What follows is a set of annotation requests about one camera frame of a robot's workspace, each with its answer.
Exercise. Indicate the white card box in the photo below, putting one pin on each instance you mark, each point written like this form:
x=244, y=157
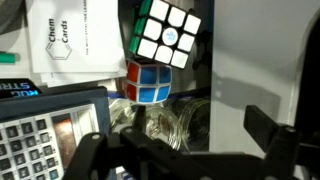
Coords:
x=76, y=33

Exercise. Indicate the two by two puzzle cube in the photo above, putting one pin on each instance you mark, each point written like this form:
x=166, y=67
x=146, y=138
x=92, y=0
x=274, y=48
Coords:
x=150, y=83

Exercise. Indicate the three by three puzzle cube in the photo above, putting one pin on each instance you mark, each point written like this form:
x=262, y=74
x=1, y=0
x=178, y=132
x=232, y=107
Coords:
x=156, y=30

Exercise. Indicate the green pen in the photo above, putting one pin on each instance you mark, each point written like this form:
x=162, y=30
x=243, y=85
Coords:
x=8, y=57

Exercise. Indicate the black box blue lettering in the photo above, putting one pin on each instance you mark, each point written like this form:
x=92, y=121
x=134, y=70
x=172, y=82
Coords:
x=20, y=88

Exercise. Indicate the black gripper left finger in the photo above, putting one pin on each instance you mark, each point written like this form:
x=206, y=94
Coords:
x=100, y=156

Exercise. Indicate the clear glass jar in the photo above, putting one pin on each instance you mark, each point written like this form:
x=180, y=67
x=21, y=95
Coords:
x=196, y=120
x=160, y=123

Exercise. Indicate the white desk with drawers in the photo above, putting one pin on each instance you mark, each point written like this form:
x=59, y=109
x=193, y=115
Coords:
x=253, y=50

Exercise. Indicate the calculator in blue case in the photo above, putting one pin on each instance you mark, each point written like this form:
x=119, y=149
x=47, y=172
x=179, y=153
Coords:
x=33, y=140

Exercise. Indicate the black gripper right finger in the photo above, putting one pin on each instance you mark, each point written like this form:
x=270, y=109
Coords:
x=283, y=153

